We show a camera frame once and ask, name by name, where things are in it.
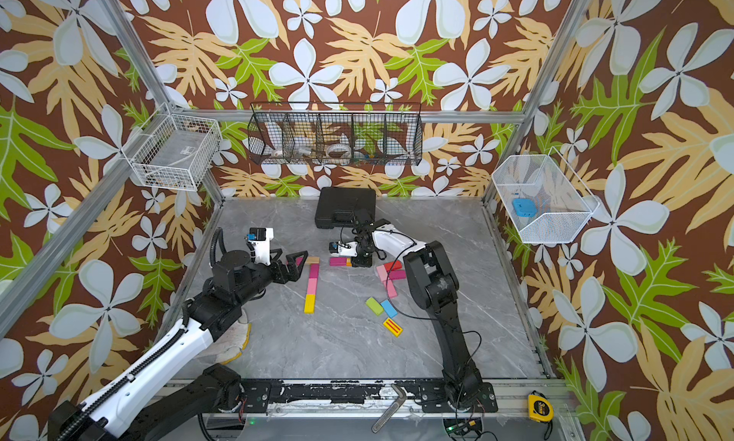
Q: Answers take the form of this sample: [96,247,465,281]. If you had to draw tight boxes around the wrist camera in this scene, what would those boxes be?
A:
[247,227,274,265]
[329,242,357,258]

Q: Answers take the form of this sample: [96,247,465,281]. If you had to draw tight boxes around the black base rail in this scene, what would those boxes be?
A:
[215,378,498,414]

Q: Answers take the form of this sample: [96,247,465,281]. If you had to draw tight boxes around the pink block lower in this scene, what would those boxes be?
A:
[385,280,398,299]

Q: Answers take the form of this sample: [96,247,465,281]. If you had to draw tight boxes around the black wire basket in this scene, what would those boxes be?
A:
[245,101,424,166]

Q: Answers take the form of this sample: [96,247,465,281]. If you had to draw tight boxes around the grey metal bracket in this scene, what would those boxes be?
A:
[371,384,407,435]

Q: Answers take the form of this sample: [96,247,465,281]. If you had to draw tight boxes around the black plastic tool case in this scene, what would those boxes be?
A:
[315,187,377,229]

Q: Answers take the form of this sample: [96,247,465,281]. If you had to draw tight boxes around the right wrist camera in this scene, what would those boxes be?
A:
[329,242,357,258]

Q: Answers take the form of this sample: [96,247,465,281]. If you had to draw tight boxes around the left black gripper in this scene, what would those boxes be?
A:
[236,246,307,308]

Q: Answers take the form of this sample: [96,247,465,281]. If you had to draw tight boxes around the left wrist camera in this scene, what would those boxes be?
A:
[247,227,274,265]

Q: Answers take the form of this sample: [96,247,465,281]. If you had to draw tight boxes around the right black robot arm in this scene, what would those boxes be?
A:
[352,210,498,412]

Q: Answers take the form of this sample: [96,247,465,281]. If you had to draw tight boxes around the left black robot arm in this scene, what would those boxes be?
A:
[48,249,309,440]

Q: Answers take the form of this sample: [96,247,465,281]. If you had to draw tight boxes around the white mesh basket right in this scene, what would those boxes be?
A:
[491,149,600,246]

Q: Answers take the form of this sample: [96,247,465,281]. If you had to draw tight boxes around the white wire basket left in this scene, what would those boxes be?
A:
[125,104,222,192]

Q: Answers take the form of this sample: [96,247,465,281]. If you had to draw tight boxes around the blue block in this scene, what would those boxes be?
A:
[380,300,398,319]

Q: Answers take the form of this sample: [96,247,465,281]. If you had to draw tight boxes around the yellow red striped block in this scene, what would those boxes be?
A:
[383,318,403,337]

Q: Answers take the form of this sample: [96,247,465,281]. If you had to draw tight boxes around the green block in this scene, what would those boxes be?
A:
[365,298,384,316]

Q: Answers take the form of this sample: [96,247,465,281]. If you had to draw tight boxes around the yellow tape measure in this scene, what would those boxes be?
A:
[528,391,554,424]

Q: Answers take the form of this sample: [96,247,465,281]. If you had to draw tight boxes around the blue object in basket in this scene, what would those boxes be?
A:
[512,198,538,219]

